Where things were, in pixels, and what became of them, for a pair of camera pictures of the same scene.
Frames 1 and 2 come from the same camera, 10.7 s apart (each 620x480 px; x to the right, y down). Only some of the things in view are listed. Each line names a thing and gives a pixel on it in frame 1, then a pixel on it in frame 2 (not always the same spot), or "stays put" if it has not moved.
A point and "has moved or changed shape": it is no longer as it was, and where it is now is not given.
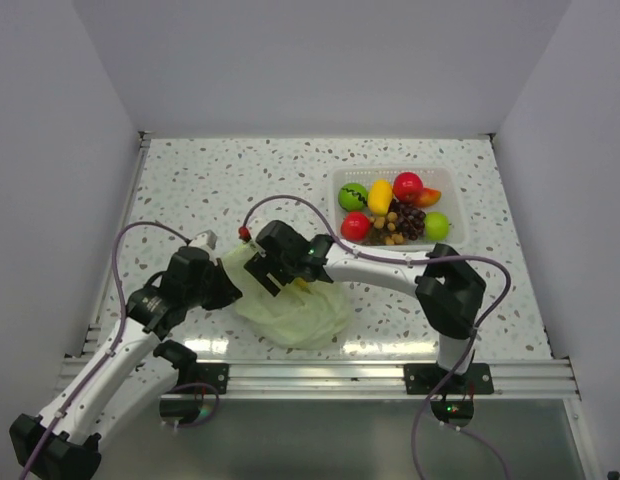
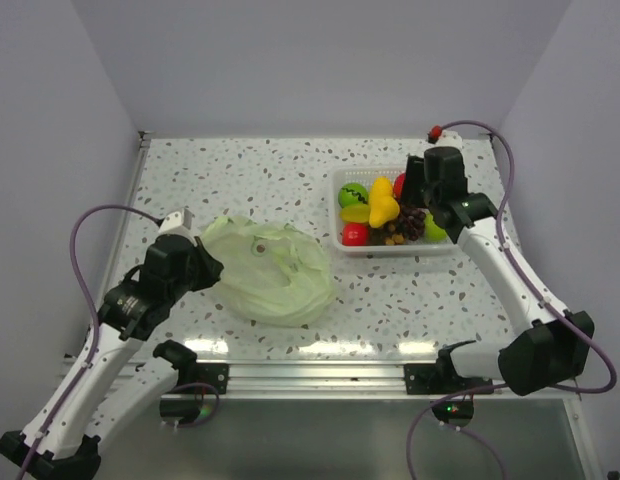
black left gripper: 228,291 to 211,267
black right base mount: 456,405 stays put
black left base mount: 195,378 stays put
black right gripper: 260,267 to 414,173
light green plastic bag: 303,316 has moved or changed shape
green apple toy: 436,226 stays put
